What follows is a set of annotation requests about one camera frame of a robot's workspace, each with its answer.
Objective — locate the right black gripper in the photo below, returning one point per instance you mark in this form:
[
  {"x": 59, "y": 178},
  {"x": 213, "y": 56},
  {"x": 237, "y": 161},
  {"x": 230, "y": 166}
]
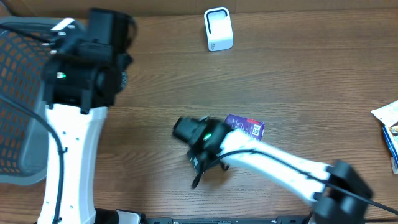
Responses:
[{"x": 196, "y": 164}]

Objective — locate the red purple pad pack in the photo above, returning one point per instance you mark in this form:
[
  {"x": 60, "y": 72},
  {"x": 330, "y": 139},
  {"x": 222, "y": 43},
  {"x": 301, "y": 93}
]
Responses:
[{"x": 251, "y": 127}]

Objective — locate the white cream tube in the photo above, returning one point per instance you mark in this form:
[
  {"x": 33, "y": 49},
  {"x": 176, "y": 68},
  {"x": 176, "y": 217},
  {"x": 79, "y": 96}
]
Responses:
[{"x": 387, "y": 115}]

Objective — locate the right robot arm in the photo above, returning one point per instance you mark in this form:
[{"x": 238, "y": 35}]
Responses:
[{"x": 336, "y": 193}]

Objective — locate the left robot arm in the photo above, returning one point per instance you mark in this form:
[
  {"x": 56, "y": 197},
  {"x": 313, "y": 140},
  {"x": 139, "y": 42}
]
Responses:
[{"x": 85, "y": 72}]

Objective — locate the white barcode scanner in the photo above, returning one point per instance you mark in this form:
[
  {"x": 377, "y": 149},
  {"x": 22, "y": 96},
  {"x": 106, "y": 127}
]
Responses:
[{"x": 218, "y": 27}]

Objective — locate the grey plastic shopping basket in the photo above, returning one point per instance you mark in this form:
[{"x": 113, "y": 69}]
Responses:
[{"x": 24, "y": 141}]

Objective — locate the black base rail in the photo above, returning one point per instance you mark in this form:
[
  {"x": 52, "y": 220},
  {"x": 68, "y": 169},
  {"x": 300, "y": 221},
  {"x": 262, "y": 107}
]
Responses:
[{"x": 289, "y": 219}]

